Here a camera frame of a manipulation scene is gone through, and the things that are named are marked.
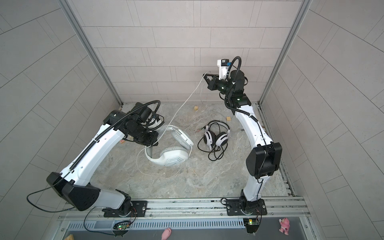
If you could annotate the right circuit board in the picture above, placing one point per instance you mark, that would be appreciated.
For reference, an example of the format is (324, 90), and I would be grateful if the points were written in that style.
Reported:
(251, 225)

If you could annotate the wooden piece bottom left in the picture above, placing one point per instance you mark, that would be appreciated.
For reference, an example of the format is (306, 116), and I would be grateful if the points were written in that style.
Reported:
(70, 237)

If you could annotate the aluminium mounting rail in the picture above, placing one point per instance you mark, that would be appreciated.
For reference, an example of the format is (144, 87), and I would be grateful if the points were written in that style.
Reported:
(284, 207)

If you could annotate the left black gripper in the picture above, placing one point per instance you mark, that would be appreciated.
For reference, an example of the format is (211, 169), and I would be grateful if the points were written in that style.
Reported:
(152, 141)

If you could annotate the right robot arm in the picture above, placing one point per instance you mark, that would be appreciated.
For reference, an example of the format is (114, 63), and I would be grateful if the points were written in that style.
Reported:
(264, 158)

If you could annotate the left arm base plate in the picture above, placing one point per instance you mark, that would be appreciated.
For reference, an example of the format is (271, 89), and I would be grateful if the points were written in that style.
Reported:
(128, 209)

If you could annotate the pink plush toy right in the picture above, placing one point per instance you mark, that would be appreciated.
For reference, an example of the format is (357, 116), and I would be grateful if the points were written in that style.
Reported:
(285, 225)

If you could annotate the circuit board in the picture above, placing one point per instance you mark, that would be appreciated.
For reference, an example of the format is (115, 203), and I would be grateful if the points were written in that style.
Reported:
(122, 226)
(251, 225)

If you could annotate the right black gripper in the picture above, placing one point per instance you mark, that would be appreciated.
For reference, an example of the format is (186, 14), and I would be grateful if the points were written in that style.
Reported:
(214, 85)

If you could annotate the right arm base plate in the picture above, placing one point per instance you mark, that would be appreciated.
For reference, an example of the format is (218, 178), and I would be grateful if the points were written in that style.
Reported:
(242, 207)

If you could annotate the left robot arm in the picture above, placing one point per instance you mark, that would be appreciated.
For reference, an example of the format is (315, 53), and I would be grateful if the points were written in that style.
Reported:
(73, 183)

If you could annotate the black and white headphones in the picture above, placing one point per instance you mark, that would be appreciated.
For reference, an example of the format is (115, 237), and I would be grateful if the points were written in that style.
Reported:
(217, 143)

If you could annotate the pink plush toy centre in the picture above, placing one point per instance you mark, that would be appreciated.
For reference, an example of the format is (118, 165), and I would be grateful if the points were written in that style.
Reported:
(166, 234)

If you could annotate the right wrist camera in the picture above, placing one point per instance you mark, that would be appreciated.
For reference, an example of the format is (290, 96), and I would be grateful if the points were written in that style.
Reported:
(223, 65)

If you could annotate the pink plush toy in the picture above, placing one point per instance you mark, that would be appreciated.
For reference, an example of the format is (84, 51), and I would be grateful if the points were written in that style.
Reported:
(166, 234)
(285, 225)

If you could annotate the left circuit board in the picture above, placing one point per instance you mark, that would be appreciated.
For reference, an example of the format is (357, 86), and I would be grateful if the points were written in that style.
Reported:
(122, 226)

